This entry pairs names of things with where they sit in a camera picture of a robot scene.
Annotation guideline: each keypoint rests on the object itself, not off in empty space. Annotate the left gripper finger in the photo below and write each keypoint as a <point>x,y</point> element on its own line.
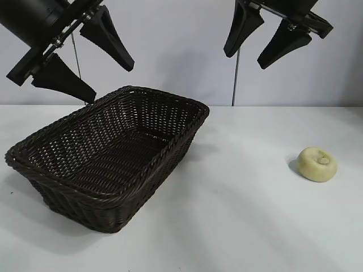
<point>61,78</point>
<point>106,34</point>

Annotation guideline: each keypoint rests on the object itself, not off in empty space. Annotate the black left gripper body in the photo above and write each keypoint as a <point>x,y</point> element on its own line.
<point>31,20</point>

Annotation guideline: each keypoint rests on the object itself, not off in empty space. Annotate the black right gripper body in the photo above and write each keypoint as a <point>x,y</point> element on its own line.
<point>295,11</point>

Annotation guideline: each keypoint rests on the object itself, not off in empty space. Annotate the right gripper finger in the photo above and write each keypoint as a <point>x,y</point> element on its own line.
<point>242,25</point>
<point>286,42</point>

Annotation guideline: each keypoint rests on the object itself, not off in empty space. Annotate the dark brown wicker basket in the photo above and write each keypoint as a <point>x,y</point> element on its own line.
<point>107,158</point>

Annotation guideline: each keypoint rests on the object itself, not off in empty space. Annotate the pale yellow egg yolk pastry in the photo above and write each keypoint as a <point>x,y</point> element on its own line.
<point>313,167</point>

